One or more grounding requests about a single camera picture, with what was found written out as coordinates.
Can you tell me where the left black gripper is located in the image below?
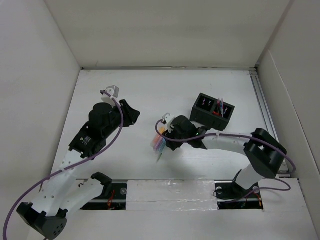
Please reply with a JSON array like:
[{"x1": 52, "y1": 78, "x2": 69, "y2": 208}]
[{"x1": 102, "y1": 99, "x2": 140, "y2": 138}]

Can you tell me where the blue gel pen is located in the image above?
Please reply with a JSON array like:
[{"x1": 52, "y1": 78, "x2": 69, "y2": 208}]
[{"x1": 220, "y1": 99, "x2": 224, "y2": 114}]

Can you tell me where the dark red gel pen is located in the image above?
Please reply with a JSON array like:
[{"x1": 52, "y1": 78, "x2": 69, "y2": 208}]
[{"x1": 217, "y1": 98, "x2": 221, "y2": 114}]

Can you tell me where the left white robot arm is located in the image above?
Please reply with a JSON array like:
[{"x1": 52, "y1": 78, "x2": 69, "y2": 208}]
[{"x1": 17, "y1": 100, "x2": 141, "y2": 240}]

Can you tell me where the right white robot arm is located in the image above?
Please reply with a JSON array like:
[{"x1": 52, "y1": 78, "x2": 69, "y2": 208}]
[{"x1": 158, "y1": 113, "x2": 287, "y2": 198}]

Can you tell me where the orange highlighter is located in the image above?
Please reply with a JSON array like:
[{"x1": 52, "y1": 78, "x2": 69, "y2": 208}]
[{"x1": 150, "y1": 127, "x2": 166, "y2": 148}]

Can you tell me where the blue highlighter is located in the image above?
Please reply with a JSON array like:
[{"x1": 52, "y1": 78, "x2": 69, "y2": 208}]
[{"x1": 156, "y1": 139, "x2": 166, "y2": 154}]

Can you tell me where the pink highlighter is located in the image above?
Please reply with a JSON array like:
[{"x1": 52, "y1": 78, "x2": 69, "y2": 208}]
[{"x1": 151, "y1": 135, "x2": 166, "y2": 152}]

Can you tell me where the black two-slot pen holder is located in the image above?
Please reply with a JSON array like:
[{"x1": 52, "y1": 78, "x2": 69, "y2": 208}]
[{"x1": 189, "y1": 93, "x2": 235, "y2": 131}]

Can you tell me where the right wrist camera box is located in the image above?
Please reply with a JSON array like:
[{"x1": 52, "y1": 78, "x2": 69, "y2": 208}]
[{"x1": 161, "y1": 113, "x2": 176, "y2": 133}]

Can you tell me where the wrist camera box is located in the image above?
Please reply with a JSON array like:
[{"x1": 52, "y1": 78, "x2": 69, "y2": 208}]
[
  {"x1": 161, "y1": 113, "x2": 176, "y2": 133},
  {"x1": 100, "y1": 85, "x2": 120, "y2": 101}
]

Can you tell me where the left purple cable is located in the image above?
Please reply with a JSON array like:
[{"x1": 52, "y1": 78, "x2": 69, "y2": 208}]
[{"x1": 2, "y1": 89, "x2": 124, "y2": 240}]

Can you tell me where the purple cable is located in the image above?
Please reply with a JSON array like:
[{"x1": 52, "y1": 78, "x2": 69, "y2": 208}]
[
  {"x1": 2, "y1": 89, "x2": 124, "y2": 240},
  {"x1": 155, "y1": 118, "x2": 298, "y2": 203}
]

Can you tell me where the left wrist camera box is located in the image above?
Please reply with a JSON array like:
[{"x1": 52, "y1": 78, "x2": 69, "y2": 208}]
[{"x1": 100, "y1": 85, "x2": 120, "y2": 101}]

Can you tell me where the aluminium rail right side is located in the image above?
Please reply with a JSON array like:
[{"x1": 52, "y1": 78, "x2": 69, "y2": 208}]
[{"x1": 249, "y1": 68, "x2": 278, "y2": 140}]

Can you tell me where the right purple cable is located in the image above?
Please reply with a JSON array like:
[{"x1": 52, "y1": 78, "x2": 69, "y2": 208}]
[{"x1": 155, "y1": 118, "x2": 298, "y2": 203}]

